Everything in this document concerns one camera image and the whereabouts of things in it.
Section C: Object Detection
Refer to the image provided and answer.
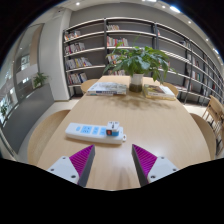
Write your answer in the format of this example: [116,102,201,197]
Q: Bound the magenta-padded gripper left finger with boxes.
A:
[46,144,96,188]

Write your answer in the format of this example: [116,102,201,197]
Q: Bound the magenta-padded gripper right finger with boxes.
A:
[131,143,180,188]

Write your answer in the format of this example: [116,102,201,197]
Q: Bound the white and blue charger block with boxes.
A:
[105,120,121,137]

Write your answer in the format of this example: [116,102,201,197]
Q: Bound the white power strip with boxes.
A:
[64,122,128,145]

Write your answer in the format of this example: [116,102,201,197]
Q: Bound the wooden slat-back chair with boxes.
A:
[201,94,224,158]

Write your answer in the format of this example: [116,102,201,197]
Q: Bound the yellow-edged book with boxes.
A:
[143,83,177,101]

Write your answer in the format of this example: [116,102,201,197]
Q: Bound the green potted plant, white pot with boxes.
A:
[101,44,178,93]

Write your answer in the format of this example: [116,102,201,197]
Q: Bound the white and blue book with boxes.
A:
[85,81,128,97]

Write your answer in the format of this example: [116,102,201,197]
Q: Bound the small green background plant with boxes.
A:
[32,72,50,89]

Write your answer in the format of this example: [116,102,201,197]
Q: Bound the grey shelf unit with books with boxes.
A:
[62,17,224,104]

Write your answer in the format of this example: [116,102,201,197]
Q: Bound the round ceiling lights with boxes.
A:
[74,0,221,56]

